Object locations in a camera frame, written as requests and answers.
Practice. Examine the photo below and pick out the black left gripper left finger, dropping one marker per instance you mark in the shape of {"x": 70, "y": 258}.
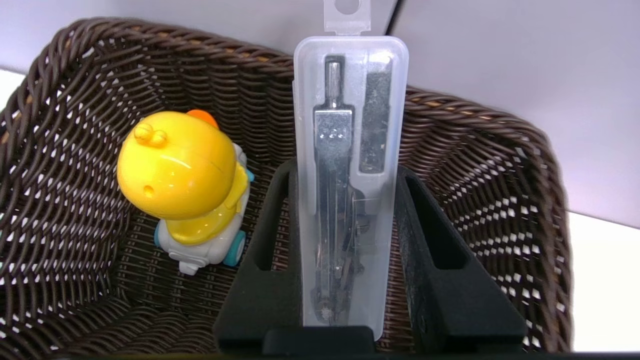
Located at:
{"x": 270, "y": 290}

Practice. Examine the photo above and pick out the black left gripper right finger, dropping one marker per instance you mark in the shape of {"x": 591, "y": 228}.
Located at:
{"x": 450, "y": 300}

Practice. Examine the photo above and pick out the clear plastic compass case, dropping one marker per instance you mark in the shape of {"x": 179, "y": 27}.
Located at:
{"x": 305, "y": 200}

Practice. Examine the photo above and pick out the silver metal drafting compass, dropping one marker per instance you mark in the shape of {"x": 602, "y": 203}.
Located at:
{"x": 332, "y": 150}

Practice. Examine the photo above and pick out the yellow duck toy car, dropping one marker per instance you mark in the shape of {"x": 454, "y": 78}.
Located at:
{"x": 175, "y": 165}

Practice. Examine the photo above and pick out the small grey lead box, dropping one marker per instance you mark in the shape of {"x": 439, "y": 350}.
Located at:
{"x": 375, "y": 120}

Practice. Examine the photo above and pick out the dark brown wicker basket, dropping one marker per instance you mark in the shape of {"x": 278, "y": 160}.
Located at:
{"x": 475, "y": 200}

